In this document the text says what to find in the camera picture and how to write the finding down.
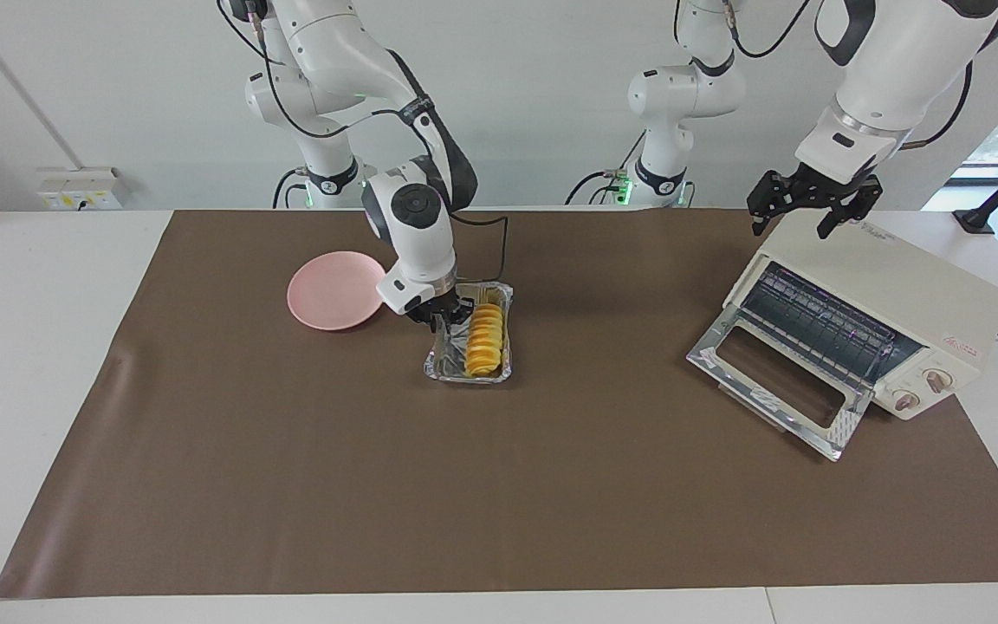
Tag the brown table mat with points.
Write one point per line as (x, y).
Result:
(551, 485)

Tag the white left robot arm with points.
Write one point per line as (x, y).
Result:
(897, 61)

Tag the white wall socket box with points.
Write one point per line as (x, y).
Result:
(79, 188)

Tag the metallic glass oven door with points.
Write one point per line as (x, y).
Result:
(729, 364)

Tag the aluminium foil tray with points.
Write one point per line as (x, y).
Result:
(443, 364)

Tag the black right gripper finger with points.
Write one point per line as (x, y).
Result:
(464, 322)
(440, 331)

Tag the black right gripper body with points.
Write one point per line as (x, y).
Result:
(438, 305)

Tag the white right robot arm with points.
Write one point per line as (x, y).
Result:
(417, 234)

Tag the pink round plate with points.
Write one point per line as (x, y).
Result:
(330, 290)

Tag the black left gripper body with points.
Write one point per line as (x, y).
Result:
(811, 186)

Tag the yellow ridged bread loaf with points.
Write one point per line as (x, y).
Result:
(485, 342)

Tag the white toaster oven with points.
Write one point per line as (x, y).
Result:
(915, 290)

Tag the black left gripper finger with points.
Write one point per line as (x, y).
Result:
(827, 227)
(759, 224)

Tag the beige oven knob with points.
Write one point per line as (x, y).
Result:
(906, 400)
(937, 380)

